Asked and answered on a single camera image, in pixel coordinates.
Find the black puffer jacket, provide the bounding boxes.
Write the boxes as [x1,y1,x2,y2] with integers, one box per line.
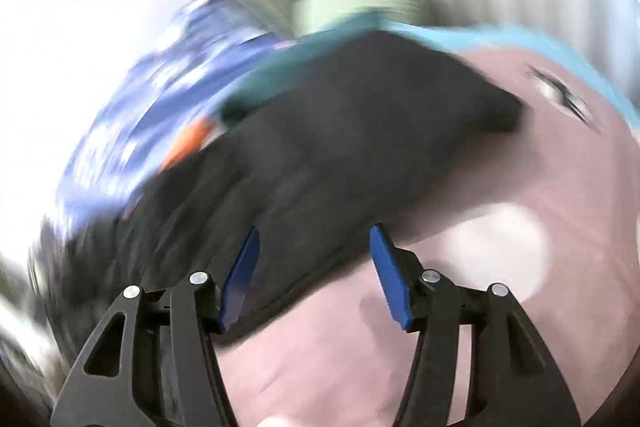
[41,31,524,360]

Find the orange puffer jacket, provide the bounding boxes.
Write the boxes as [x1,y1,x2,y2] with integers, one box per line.
[160,117,218,170]

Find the dark teal garment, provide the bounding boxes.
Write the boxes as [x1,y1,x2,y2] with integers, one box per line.
[219,11,392,122]

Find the blue tree-print sheet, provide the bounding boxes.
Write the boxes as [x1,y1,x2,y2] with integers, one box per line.
[49,0,290,236]

